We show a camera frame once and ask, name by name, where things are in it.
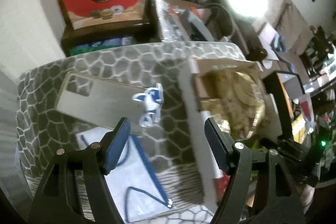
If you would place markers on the large gold foil bag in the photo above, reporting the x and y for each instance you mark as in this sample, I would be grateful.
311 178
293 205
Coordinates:
235 100

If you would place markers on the cluttered cardboard box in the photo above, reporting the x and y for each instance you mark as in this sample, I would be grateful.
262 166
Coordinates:
181 21

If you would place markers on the black storage bin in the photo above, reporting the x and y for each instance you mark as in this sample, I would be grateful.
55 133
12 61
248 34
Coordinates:
293 85

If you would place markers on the bright lamp device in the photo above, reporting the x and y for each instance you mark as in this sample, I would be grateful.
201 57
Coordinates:
249 8

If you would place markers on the white cardboard tray box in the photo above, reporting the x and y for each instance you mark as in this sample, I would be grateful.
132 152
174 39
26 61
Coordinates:
193 90

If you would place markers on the yellow black booklet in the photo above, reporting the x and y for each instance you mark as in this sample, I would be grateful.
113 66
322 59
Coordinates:
299 129

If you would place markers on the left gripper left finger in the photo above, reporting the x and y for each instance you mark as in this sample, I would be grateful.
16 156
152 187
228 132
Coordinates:
106 152

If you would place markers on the white blue paper bag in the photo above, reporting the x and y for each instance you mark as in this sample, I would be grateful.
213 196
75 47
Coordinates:
134 186

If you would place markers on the orange white box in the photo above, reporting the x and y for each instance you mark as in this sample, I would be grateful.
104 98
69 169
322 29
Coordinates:
287 99

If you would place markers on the pink box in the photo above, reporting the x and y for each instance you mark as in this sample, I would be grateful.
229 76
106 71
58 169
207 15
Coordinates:
268 36

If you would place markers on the blue white figurine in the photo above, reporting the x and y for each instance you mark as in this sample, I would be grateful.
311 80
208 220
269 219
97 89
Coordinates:
152 101

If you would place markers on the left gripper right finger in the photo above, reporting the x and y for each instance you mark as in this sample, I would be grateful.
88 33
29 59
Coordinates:
231 156

